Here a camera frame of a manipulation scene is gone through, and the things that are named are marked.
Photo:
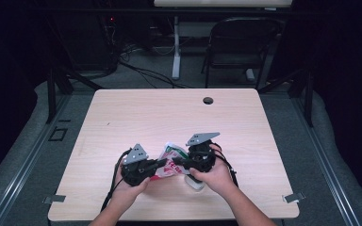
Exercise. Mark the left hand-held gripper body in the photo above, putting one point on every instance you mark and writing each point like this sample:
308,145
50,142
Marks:
135,169

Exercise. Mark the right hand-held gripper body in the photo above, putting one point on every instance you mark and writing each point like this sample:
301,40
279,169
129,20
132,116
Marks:
201,157

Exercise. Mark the red and white plastic bag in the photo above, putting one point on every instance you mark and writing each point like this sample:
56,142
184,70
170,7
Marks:
169,160

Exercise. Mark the person's left hand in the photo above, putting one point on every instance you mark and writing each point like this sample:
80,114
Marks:
125,193

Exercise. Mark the person's right hand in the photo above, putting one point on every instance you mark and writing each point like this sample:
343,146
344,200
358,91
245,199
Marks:
218,179

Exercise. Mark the dark round table grommet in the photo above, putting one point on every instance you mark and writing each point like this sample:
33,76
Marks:
207,100

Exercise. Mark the white desk leg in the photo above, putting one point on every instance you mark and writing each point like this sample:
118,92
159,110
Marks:
176,47

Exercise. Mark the black folding chair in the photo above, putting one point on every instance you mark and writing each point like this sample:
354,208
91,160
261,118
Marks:
238,40

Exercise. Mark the dark equipment with red light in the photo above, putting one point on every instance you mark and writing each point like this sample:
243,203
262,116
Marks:
94,40

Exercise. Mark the white desk top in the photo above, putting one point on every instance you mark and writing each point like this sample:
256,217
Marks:
223,3

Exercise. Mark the grey metal table bracket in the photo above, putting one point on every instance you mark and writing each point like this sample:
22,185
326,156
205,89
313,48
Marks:
55,198
293,197

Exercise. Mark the black floor socket frame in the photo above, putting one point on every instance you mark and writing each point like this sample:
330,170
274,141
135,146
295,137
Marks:
51,134

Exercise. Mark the black metal frame stand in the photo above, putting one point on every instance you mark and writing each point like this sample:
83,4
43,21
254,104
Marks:
52,94
308,97

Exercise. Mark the aluminium floor rail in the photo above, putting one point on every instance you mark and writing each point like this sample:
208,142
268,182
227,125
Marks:
323,175
22,175

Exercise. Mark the black frame crossbar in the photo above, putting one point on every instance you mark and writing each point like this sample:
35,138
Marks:
106,11

